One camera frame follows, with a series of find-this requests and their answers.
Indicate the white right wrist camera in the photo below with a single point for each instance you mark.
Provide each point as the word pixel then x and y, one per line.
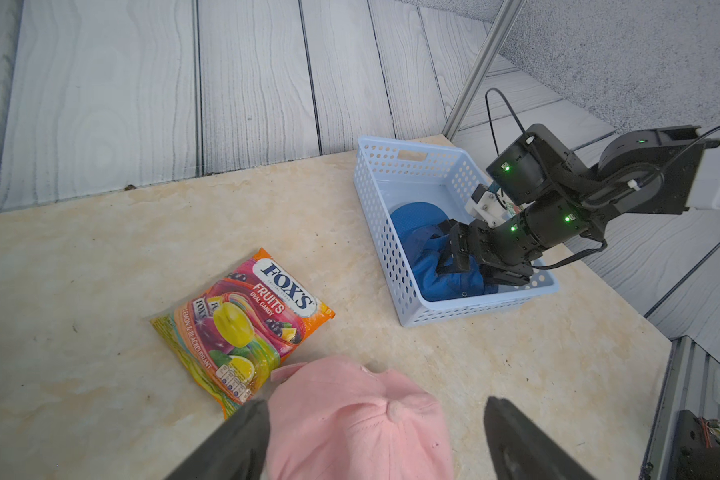
pixel 487 206

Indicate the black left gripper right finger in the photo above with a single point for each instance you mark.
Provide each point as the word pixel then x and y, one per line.
pixel 519 449

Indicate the light blue plastic basket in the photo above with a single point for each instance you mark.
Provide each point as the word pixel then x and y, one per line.
pixel 392 173

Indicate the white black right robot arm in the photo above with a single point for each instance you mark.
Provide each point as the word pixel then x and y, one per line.
pixel 663 171

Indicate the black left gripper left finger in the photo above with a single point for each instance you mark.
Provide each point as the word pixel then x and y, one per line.
pixel 236 450

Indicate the pink baseball cap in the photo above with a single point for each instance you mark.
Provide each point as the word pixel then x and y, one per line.
pixel 332 418

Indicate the blue baseball cap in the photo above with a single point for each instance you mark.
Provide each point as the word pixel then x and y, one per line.
pixel 423 229

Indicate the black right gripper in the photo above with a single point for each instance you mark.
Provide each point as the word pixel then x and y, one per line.
pixel 503 255

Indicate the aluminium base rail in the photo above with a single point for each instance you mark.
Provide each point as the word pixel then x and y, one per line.
pixel 685 439

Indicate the aluminium right corner post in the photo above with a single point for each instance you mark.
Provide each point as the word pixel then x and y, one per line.
pixel 496 36

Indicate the Fox's fruit candy bag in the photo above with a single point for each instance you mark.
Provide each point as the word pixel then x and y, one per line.
pixel 232 336

